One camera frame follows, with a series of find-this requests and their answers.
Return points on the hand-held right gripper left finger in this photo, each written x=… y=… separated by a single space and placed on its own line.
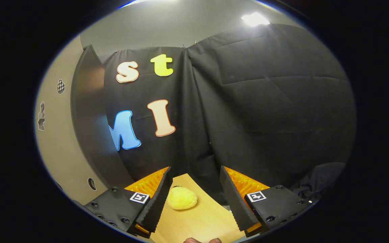
x=157 y=206

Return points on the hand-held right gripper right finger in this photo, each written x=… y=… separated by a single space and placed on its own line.
x=235 y=202

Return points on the yellow bumpy ball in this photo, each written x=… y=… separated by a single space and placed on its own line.
x=181 y=198

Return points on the black cloth bundle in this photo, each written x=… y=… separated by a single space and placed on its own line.
x=319 y=179

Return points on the black backdrop cloth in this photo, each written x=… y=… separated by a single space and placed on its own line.
x=265 y=111

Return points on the bright ceiling light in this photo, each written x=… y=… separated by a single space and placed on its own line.
x=255 y=19

